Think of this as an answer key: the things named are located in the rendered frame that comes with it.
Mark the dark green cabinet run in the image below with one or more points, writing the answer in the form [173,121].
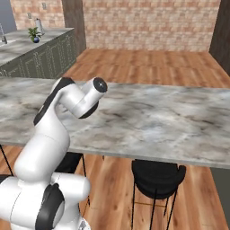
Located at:
[45,58]

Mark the black bar stool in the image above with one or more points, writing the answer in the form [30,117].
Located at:
[70,163]
[157,179]

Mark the white paper towel roll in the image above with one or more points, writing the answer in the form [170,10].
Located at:
[39,26]

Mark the green plant in blue pot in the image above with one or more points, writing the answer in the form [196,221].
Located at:
[35,34]

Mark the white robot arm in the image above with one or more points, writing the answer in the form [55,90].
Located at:
[45,140]

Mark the grey sink tap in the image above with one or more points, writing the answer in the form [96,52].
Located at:
[3,36]

